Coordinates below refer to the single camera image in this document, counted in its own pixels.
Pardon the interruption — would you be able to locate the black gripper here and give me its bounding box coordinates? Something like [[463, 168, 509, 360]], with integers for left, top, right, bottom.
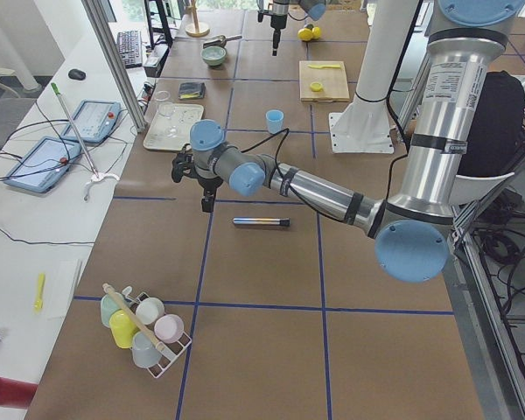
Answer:
[[256, 0, 288, 56], [171, 146, 221, 213]]

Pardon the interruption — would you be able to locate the steel muddler black tip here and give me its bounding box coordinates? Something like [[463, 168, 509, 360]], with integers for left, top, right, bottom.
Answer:
[[232, 216, 291, 229]]

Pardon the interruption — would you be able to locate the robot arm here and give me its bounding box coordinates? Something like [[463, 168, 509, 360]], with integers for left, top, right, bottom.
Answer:
[[256, 0, 327, 57], [171, 1, 522, 283]]

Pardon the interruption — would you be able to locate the yellow lemon near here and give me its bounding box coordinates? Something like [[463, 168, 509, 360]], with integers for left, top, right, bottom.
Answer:
[[297, 27, 314, 42]]

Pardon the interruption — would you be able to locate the yellow lemon far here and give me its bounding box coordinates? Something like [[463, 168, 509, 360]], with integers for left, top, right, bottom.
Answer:
[[311, 26, 321, 39]]

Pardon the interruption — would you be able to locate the light blue cup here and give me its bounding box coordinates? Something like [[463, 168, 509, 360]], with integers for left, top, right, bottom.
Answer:
[[265, 109, 284, 134]]

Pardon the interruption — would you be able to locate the white cup in rack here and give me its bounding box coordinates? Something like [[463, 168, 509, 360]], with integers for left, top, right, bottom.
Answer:
[[136, 297, 165, 326]]

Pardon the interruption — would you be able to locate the pink cup in rack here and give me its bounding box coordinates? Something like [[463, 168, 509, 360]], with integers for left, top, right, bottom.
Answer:
[[154, 314, 185, 344]]

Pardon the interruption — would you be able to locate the green cup in rack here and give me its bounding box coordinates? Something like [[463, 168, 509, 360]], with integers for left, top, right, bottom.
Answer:
[[100, 294, 120, 328]]

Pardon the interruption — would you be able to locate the yellow cup in rack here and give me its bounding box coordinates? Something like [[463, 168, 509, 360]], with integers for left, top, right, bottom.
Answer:
[[108, 310, 139, 349]]

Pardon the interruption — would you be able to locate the white cup rack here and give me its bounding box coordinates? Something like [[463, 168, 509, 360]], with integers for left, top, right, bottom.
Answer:
[[102, 283, 192, 378]]

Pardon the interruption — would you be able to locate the grey-blue cup in rack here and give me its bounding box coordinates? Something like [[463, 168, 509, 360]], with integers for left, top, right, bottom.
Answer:
[[131, 332, 161, 368]]

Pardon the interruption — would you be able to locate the steel ice scoop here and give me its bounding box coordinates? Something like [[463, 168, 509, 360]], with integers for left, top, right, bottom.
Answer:
[[203, 34, 242, 48]]

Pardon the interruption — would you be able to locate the wooden cutting board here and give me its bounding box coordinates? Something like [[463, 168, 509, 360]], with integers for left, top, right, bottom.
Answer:
[[298, 60, 350, 102]]

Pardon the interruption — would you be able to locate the green bowl of ice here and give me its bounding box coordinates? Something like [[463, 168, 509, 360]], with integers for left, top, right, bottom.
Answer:
[[200, 45, 228, 67]]

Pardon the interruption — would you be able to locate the wooden mug tree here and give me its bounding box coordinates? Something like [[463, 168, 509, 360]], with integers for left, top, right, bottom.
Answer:
[[185, 0, 210, 38]]

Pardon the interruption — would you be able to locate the cream bear tray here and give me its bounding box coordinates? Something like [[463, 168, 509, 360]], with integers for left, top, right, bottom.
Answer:
[[143, 102, 204, 151]]

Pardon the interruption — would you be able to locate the wine glass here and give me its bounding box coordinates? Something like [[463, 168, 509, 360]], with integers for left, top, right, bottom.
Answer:
[[153, 90, 179, 137]]

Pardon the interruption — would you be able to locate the grey folded cloth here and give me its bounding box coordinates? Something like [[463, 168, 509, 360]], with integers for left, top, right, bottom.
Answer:
[[178, 81, 206, 101]]

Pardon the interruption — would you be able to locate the silver rod with claw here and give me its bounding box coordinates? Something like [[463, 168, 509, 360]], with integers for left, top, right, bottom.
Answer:
[[51, 82, 120, 201]]

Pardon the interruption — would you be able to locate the teach pendant far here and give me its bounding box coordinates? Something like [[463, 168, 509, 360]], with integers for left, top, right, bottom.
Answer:
[[72, 100, 122, 145]]

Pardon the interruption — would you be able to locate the teach pendant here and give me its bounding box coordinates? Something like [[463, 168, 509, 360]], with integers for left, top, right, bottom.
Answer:
[[3, 136, 81, 193], [72, 100, 122, 145]]

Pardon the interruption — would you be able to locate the black keyboard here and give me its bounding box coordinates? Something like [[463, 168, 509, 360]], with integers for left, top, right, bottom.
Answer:
[[116, 30, 143, 68]]

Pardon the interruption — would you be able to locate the teach pendant near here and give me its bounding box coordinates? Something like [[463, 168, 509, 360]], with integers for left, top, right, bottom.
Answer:
[[3, 136, 81, 193]]

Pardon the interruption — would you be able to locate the black computer mouse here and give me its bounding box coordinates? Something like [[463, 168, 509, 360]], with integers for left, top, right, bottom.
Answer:
[[68, 68, 87, 81]]

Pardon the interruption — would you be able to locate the yellow tool on desk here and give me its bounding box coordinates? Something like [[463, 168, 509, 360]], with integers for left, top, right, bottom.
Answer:
[[33, 273, 46, 312]]

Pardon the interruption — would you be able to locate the person in black shirt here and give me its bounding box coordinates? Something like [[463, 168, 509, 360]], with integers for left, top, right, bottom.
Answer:
[[458, 71, 525, 178]]

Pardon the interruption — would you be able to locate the aluminium frame post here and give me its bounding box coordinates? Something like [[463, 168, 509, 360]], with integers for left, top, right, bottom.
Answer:
[[81, 0, 147, 133]]

